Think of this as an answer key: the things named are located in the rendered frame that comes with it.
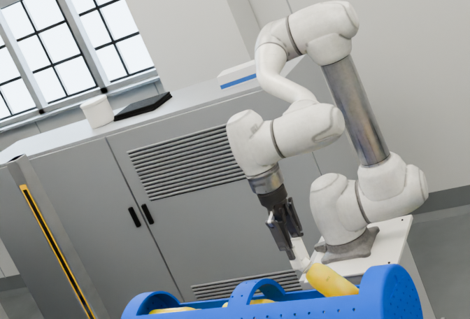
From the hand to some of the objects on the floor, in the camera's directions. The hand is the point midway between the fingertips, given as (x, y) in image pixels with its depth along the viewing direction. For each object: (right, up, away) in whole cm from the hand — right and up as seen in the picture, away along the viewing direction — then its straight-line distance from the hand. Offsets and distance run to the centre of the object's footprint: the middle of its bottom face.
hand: (297, 253), depth 196 cm
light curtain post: (-34, -127, +124) cm, 181 cm away
